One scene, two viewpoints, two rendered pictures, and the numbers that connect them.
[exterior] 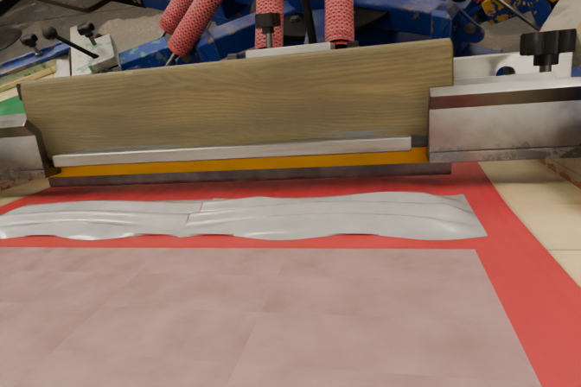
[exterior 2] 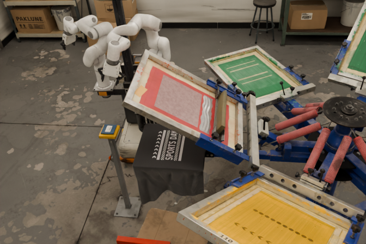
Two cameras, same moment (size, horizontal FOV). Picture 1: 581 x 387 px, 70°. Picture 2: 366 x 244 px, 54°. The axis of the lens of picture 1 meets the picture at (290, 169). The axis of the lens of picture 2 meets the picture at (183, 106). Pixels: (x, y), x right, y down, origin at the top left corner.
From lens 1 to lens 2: 2.11 m
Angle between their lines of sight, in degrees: 59
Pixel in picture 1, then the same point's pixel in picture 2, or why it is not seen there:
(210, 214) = (205, 113)
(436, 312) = (190, 121)
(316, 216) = (203, 120)
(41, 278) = (195, 102)
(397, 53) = (221, 121)
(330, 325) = (189, 116)
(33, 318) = (190, 102)
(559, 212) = not seen: hidden behind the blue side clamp
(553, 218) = not seen: hidden behind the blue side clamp
